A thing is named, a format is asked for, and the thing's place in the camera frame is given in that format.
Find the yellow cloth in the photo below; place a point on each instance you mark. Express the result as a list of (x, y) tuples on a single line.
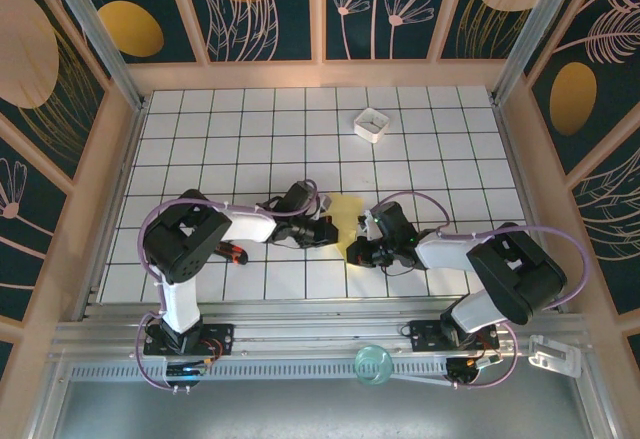
[(345, 209)]

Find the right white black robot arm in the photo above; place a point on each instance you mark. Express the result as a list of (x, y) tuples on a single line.
[(515, 274)]

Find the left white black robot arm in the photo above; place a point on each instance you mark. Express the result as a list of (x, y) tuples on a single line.
[(185, 244)]

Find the white square box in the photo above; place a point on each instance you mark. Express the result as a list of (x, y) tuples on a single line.
[(372, 124)]

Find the grey metal sheet panel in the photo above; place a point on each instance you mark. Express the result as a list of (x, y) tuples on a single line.
[(300, 414)]

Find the red black utility knife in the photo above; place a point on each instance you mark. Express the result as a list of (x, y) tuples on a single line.
[(235, 253)]

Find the clear round glass cup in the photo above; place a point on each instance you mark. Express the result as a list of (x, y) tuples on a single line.
[(372, 365)]

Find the right black controller board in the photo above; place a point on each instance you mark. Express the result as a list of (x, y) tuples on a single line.
[(467, 369)]

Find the black controller board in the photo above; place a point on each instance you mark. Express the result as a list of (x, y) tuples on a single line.
[(467, 369), (187, 371)]

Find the left black controller board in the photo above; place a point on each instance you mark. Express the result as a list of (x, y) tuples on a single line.
[(187, 371)]

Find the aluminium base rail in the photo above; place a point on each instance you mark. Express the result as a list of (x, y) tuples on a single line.
[(310, 331)]

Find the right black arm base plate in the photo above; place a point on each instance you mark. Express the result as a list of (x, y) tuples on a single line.
[(425, 336)]

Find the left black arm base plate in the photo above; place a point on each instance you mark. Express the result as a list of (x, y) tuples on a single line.
[(220, 336)]

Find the aluminium side rail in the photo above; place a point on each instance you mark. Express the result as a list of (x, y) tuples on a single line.
[(513, 159), (127, 159)]

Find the aluminium corner post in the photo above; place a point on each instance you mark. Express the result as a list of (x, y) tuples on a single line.
[(95, 29), (535, 29)]

